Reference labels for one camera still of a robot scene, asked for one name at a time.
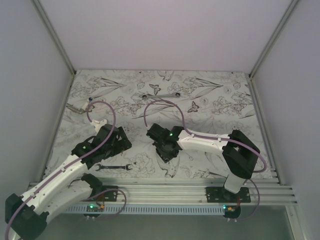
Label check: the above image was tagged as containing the black fuse box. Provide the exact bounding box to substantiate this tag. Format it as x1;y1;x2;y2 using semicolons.
156;148;179;163

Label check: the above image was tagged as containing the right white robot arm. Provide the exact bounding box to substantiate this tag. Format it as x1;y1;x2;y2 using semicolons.
146;123;260;203

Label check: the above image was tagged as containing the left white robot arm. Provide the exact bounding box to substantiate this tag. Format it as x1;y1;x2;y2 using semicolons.
4;122;132;240

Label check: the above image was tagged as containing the black open-end wrench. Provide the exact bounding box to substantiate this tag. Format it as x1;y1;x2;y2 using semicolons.
96;163;133;171

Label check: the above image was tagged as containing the silver ratchet wrench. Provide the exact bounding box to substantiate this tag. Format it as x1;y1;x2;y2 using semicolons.
141;92;181;99

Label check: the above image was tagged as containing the silver metal clamp tool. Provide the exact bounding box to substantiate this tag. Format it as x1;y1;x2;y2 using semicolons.
66;103;86;115

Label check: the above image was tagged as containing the floral patterned table mat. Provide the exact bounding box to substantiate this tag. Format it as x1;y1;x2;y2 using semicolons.
45;70;272;179

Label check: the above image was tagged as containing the left controller board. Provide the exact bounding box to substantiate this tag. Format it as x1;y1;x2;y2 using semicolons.
83;204;104;220

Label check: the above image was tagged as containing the controller board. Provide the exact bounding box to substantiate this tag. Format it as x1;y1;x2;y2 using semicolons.
83;204;104;220
223;205;241;221

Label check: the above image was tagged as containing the right controller board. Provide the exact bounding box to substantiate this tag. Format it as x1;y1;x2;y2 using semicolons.
223;205;241;221

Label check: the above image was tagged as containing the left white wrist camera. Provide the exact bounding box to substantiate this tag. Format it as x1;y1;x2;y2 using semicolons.
90;119;108;133

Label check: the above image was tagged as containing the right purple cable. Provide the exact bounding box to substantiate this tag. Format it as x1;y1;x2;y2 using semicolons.
143;99;268;222

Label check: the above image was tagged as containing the purple cable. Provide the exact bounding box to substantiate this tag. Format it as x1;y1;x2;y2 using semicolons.
143;99;268;222
4;100;127;240

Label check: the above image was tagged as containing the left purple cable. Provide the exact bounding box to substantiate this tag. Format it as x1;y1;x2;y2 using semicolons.
4;100;127;240

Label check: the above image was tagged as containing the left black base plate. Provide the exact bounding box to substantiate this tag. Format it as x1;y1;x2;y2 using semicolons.
84;185;119;202

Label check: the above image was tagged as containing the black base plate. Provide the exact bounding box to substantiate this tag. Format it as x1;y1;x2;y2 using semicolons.
84;185;119;202
205;186;251;203

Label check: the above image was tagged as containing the aluminium rail frame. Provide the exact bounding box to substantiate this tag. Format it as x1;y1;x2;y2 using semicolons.
23;177;298;207

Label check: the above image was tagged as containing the white slotted cable duct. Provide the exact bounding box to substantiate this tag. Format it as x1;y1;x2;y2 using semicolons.
65;203;225;216

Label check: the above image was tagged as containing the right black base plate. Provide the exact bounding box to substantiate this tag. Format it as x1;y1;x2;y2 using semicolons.
205;186;251;203

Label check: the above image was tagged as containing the right aluminium corner post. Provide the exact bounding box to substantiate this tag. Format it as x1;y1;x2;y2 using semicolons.
248;0;300;77

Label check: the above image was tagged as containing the aluminium corner post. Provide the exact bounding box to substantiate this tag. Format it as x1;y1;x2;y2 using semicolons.
248;0;300;77
32;0;77;75

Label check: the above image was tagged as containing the left aluminium corner post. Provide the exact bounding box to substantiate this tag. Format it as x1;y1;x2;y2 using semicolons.
32;0;77;75

